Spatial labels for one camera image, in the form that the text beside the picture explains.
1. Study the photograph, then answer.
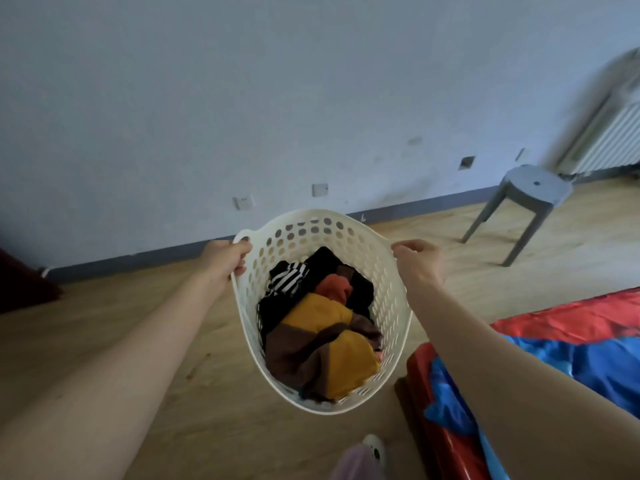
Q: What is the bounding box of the person's left hand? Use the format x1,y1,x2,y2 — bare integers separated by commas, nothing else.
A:
196,239,253,287

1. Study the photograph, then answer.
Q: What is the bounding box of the person's right hand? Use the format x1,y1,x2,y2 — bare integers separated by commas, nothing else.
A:
391,239,446,293

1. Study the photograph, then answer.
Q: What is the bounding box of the white perforated laundry basket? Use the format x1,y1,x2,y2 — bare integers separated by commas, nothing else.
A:
230,209,414,416

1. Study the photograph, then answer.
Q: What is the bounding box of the person's left forearm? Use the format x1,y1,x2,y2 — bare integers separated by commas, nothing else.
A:
0,270,223,480

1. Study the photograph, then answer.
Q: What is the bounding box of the person's right forearm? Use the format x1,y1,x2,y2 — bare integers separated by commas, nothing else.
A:
406,284,640,480

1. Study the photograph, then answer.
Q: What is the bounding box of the grey skirting board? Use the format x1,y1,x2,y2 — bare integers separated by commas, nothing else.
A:
39,175,640,284

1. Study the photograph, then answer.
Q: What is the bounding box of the black and white striped garment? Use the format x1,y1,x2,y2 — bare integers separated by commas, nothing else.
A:
266,262,310,297

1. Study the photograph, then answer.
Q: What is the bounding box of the orange garment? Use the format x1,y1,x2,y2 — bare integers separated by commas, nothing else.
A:
315,274,354,305

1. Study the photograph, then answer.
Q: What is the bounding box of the brown and yellow garment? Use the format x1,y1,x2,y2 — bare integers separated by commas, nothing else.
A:
264,293,384,402

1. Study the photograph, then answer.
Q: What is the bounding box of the grey plastic stool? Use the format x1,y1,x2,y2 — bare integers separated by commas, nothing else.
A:
460,165,574,268

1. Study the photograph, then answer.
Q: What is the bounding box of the person's slipper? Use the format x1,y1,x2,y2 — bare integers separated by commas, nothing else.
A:
362,434,388,468

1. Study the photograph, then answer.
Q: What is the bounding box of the red and blue bed cover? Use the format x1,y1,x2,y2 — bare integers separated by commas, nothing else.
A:
405,287,640,480

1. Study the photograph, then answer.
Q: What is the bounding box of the dark brown furniture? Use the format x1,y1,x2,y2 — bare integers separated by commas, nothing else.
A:
0,249,64,314

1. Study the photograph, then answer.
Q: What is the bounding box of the white radiator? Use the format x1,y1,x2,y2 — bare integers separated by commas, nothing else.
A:
556,49,640,176

